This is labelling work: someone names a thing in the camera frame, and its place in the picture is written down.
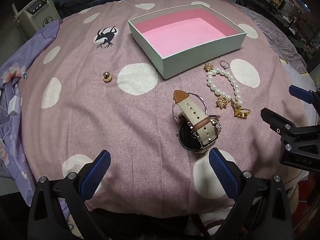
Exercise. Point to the gold bead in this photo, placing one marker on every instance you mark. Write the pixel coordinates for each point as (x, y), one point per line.
(107, 76)

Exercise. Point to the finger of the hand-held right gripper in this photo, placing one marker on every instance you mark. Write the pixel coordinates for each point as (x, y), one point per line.
(298, 91)
(277, 123)

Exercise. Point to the white yellow printed cloth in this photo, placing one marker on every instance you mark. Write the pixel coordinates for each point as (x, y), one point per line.
(295, 75)

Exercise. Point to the grey fringed blanket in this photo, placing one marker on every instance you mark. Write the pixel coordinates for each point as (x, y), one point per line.
(275, 30)

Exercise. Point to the purple floral blanket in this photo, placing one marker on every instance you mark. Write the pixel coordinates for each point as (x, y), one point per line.
(10, 135)

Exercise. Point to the silver bangle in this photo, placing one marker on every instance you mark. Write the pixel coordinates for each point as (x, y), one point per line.
(205, 104)

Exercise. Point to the white charger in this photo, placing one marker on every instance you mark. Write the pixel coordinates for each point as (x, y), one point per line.
(13, 105)

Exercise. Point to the black shelf cart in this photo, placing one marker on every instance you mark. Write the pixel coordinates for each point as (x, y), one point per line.
(282, 15)

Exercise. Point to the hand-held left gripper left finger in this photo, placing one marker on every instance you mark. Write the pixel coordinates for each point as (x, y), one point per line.
(97, 175)

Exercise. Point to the gold flower earring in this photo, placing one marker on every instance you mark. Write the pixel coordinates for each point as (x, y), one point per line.
(222, 102)
(208, 67)

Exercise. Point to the pale green box pink lining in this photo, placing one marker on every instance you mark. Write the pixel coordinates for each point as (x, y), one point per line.
(180, 35)

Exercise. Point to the white machine with screen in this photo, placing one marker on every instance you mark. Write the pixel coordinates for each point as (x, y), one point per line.
(35, 7)

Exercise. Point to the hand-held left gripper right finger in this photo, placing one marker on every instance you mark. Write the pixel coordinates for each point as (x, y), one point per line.
(222, 172)

